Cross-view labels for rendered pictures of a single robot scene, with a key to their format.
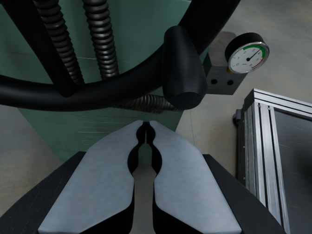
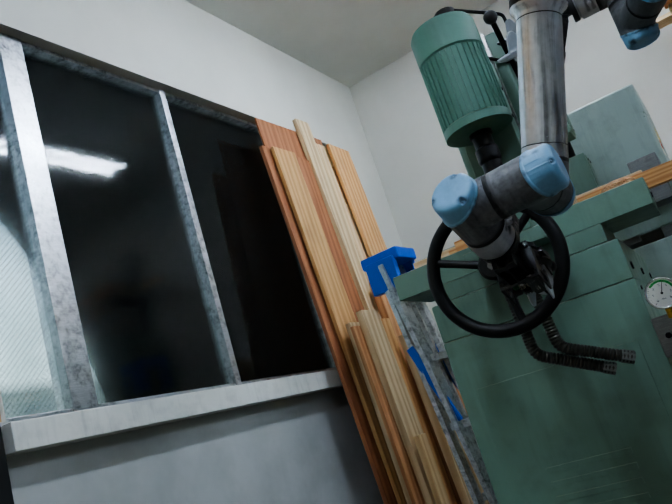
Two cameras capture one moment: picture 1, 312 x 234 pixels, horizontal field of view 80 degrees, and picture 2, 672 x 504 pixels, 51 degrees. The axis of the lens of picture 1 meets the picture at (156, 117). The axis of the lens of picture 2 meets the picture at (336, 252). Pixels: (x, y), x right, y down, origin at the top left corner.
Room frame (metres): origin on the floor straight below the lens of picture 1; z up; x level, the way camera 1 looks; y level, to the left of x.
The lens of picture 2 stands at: (-1.17, -0.52, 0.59)
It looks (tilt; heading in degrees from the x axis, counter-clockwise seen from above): 14 degrees up; 38
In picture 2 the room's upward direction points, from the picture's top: 17 degrees counter-clockwise
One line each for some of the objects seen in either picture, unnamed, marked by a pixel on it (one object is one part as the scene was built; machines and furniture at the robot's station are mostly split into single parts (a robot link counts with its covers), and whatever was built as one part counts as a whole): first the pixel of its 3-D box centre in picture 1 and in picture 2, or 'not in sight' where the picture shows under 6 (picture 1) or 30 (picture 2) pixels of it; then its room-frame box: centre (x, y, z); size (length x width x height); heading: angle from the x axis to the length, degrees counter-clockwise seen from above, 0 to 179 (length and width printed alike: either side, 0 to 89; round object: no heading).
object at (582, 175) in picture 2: not in sight; (578, 181); (0.66, 0.06, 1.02); 0.09 x 0.07 x 0.12; 102
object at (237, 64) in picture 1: (242, 57); (664, 297); (0.29, -0.12, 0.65); 0.06 x 0.04 x 0.08; 102
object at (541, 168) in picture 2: not in sight; (529, 182); (-0.17, -0.13, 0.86); 0.11 x 0.11 x 0.08; 10
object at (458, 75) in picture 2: not in sight; (460, 80); (0.44, 0.18, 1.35); 0.18 x 0.18 x 0.31
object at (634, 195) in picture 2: not in sight; (518, 245); (0.34, 0.14, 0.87); 0.61 x 0.30 x 0.06; 102
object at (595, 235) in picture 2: not in sight; (526, 268); (0.38, 0.16, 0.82); 0.40 x 0.21 x 0.04; 102
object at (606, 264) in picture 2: not in sight; (552, 296); (0.56, 0.20, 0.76); 0.57 x 0.45 x 0.09; 12
